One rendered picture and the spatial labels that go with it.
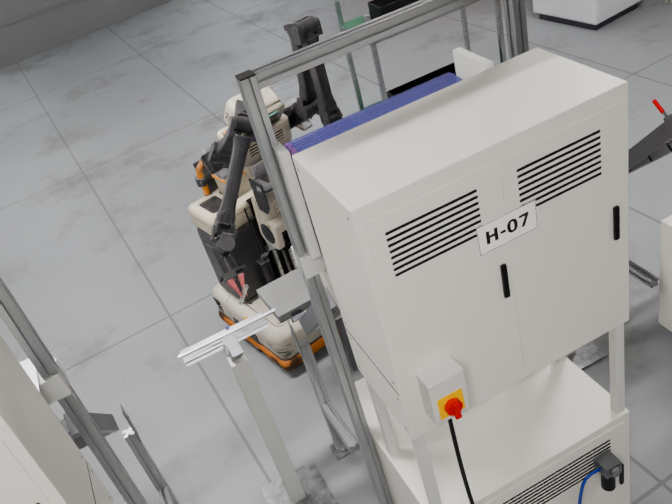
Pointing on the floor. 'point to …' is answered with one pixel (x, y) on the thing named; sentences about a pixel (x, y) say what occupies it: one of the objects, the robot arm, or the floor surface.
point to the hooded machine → (583, 11)
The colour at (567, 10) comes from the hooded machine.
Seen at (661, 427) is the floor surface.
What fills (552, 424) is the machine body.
